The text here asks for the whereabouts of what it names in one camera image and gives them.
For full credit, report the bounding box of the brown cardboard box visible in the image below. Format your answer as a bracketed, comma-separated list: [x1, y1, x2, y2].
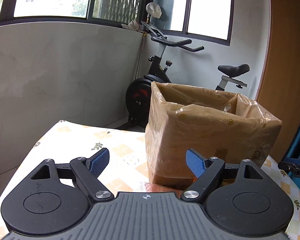
[144, 81, 283, 191]

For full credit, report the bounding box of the black exercise bike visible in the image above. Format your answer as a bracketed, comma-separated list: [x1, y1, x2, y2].
[125, 21, 251, 128]

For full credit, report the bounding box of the black tripod equipment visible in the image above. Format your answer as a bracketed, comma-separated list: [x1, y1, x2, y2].
[278, 158, 300, 178]

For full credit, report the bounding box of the wooden headboard panel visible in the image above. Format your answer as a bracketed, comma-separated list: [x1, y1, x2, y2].
[257, 0, 300, 161]

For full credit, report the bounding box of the white cloth on pole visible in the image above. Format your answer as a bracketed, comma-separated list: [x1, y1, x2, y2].
[146, 2, 162, 18]

